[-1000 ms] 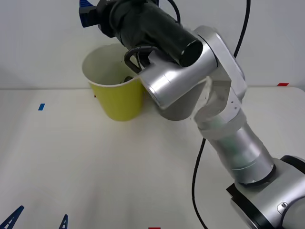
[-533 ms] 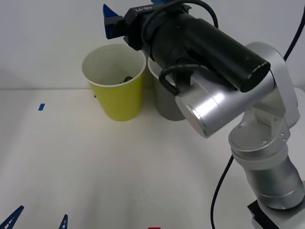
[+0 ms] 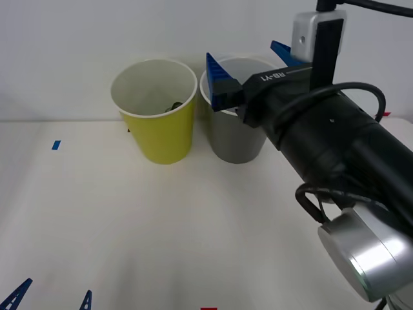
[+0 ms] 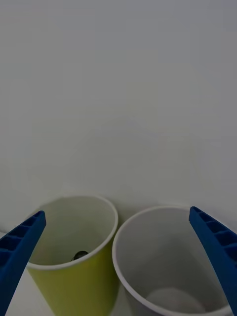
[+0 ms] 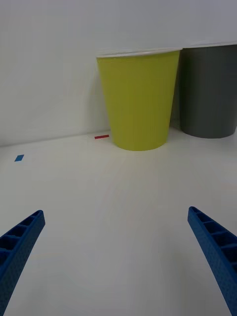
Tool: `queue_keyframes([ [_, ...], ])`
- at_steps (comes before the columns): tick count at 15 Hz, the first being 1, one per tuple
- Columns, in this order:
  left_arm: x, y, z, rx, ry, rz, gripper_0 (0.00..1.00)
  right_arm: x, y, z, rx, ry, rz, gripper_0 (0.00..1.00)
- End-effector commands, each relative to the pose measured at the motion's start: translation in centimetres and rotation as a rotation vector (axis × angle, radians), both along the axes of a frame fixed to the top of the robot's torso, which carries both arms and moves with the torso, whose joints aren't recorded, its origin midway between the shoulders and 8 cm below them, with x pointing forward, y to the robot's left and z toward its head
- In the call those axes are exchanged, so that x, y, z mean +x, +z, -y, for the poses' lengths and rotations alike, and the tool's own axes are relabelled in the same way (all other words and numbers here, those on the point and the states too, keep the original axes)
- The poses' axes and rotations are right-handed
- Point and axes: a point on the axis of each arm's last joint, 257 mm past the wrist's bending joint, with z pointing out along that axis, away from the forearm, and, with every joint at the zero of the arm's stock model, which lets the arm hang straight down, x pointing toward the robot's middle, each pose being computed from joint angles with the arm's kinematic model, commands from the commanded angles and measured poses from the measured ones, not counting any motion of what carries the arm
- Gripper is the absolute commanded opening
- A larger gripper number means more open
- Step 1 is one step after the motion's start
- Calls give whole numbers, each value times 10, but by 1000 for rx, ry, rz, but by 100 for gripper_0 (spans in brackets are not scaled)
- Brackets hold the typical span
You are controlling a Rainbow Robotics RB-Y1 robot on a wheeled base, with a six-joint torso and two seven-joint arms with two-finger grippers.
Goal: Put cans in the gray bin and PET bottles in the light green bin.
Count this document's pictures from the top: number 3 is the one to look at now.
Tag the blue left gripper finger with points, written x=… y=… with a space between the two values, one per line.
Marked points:
x=86 y=302
x=14 y=298

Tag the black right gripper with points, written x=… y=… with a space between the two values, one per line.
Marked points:
x=267 y=93

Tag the green plastic bottle black cap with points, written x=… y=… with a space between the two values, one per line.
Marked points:
x=175 y=105

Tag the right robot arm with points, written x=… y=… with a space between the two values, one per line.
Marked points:
x=338 y=145

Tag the grey plastic bin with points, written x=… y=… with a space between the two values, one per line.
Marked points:
x=235 y=145

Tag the yellow-green plastic bin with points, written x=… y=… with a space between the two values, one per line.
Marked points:
x=161 y=139

